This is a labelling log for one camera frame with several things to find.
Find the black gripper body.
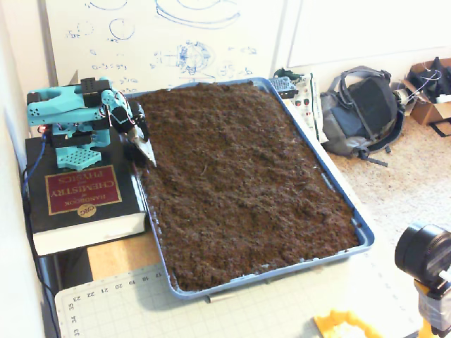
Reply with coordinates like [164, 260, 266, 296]
[119, 101, 145, 134]

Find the metal blade gripper finger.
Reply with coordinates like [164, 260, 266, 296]
[130, 127, 158, 167]

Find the brown soil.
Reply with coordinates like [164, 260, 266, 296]
[132, 80, 360, 292]

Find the whiteboard with blue drawings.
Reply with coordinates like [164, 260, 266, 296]
[44, 0, 286, 96]

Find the black chemistry physics handbook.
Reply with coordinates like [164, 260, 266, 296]
[24, 126, 149, 256]

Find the black perforated box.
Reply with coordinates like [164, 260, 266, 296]
[269, 76, 299, 100]

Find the short metal rod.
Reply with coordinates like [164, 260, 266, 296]
[206, 292, 235, 303]

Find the white potting soil bag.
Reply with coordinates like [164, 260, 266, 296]
[281, 72, 328, 144]

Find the grey cutting mat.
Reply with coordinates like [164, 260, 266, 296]
[54, 258, 424, 338]

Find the grey backpack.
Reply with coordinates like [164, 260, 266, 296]
[319, 65, 406, 167]

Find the blue plastic tray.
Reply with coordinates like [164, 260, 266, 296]
[123, 76, 375, 301]

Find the blank white board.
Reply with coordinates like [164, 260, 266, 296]
[285, 0, 451, 68]

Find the yellow plastic object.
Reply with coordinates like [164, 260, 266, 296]
[313, 308, 383, 338]

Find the cardboard box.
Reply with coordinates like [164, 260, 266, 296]
[401, 58, 451, 137]

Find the blue cable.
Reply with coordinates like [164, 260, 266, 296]
[21, 135, 49, 198]

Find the black cable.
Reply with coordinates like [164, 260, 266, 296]
[21, 168, 61, 338]

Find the black camera lens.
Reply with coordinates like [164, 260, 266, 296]
[394, 221, 451, 300]

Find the yellow camera stand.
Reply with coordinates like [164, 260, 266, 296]
[414, 280, 451, 338]

